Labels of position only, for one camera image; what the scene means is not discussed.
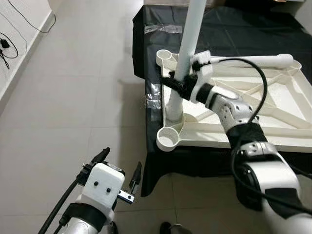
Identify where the thin black floor cable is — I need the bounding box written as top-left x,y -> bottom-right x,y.
0,0 -> 57,70

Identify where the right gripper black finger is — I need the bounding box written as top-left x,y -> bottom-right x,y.
161,76 -> 182,93

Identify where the white plastic children table top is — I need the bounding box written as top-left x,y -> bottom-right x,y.
156,49 -> 312,153

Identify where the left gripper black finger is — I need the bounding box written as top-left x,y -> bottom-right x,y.
92,148 -> 111,166
131,162 -> 142,195

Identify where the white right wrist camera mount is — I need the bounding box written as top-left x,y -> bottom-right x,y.
190,50 -> 214,104

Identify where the clear tape strip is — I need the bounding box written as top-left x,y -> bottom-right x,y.
144,23 -> 184,35

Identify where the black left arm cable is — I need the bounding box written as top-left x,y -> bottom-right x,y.
38,168 -> 92,234

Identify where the clear tape cross patch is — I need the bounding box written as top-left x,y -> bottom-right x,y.
146,83 -> 164,111

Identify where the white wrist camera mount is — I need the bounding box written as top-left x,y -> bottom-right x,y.
190,50 -> 214,104
79,163 -> 125,214

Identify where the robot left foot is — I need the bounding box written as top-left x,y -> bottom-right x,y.
105,222 -> 118,234

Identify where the black tablecloth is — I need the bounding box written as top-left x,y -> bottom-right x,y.
133,5 -> 312,196

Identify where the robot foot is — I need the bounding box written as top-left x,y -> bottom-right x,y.
160,222 -> 192,234
105,222 -> 118,234

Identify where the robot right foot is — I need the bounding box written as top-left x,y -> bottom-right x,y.
160,222 -> 192,234

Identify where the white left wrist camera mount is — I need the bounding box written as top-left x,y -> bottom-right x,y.
79,163 -> 125,214

